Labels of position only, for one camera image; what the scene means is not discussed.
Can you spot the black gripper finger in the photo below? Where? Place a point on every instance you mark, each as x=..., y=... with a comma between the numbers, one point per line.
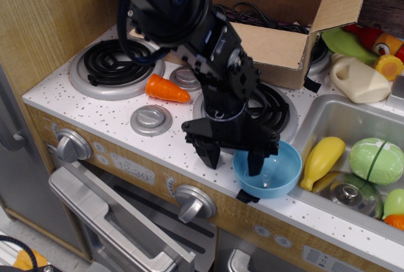
x=255, y=161
x=208, y=151

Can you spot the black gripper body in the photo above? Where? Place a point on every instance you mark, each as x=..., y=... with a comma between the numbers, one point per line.
x=241, y=132

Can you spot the light blue plastic bowl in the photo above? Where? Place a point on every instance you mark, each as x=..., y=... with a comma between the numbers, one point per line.
x=278, y=176

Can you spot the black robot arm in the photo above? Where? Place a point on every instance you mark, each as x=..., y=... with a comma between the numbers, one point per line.
x=198, y=33

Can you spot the black tape piece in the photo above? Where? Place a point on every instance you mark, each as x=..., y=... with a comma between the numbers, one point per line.
x=246, y=197

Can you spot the right black stove burner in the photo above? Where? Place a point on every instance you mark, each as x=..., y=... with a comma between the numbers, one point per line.
x=280, y=114

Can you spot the black stove burner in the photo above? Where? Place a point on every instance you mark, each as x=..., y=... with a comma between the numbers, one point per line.
x=103, y=71
x=280, y=114

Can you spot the right grey stove knob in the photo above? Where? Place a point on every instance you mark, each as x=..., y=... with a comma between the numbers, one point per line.
x=194, y=203

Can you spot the grey stove knob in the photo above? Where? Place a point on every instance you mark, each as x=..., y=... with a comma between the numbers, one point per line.
x=72, y=147
x=194, y=203

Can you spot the rear grey burner cap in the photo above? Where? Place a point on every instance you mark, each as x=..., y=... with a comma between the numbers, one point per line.
x=185, y=79

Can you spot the grey burner cap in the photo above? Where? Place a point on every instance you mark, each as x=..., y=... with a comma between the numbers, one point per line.
x=151, y=120
x=185, y=79

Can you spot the front grey burner cap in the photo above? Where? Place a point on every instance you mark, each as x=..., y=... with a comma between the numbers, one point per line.
x=151, y=120

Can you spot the yellow toy squash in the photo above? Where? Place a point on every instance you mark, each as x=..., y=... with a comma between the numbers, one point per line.
x=321, y=159

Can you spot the orange toy carrot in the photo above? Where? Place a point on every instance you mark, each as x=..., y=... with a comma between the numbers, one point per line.
x=161, y=88

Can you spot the steel sink basin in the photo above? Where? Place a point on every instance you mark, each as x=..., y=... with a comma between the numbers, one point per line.
x=340, y=191

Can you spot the oven clock display panel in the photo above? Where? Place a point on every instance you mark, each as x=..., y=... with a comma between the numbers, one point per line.
x=136, y=170

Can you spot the black tape on box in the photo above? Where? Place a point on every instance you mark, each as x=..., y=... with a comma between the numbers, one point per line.
x=311, y=85

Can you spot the rear right stove burner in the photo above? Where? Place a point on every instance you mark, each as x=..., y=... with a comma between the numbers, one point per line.
x=320, y=58

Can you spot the green toy cabbage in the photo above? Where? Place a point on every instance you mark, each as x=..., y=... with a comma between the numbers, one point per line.
x=377, y=161

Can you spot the grey oven door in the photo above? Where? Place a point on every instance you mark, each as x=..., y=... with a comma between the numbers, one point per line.
x=130, y=229

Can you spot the cream toy milk jug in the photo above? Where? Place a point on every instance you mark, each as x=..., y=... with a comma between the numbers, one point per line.
x=358, y=81

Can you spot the left black stove burner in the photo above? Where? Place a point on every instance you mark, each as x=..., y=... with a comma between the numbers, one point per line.
x=103, y=71

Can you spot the left grey stove knob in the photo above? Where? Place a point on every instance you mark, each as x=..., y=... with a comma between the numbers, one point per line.
x=72, y=147

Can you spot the green plastic plate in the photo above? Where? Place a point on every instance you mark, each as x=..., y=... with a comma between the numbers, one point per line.
x=347, y=44

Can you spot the light green toy pear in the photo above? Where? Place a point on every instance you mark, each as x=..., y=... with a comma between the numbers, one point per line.
x=393, y=204

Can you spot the brown cardboard box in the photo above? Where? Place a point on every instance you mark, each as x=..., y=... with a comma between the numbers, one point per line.
x=281, y=57

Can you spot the orange toy in sink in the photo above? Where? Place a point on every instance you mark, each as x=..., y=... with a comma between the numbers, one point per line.
x=396, y=220

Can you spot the yellow toy corn piece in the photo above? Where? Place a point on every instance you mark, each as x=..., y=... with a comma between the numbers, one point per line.
x=389, y=66

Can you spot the red toy ketchup bottle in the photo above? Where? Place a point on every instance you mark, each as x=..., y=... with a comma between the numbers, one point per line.
x=377, y=41

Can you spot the grey refrigerator door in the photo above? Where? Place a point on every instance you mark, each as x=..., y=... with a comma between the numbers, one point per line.
x=25, y=191

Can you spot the orange object on floor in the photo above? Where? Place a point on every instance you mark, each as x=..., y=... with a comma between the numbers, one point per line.
x=24, y=262

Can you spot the grey dishwasher handle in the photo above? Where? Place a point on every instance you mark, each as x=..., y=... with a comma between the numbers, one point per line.
x=238, y=261

